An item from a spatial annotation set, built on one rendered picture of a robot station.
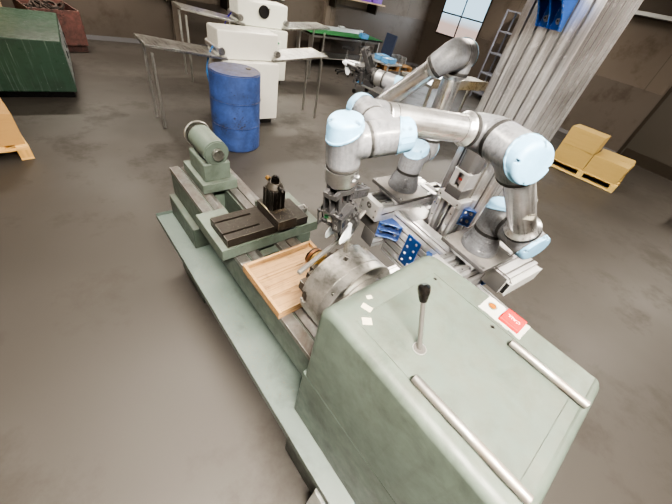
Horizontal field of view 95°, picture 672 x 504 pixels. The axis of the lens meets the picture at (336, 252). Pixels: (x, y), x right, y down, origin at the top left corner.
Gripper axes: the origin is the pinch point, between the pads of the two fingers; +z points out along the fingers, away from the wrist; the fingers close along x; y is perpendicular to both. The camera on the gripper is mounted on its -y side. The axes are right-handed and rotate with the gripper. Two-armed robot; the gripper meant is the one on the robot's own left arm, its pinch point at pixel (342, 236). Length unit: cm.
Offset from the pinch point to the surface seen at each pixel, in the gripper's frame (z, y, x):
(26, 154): 112, -17, -366
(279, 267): 47, -8, -35
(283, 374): 79, 21, -13
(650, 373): 181, -164, 204
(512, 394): 12, 11, 54
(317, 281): 17.5, 6.4, -4.3
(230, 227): 37, -8, -62
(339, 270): 13.9, 1.2, 0.6
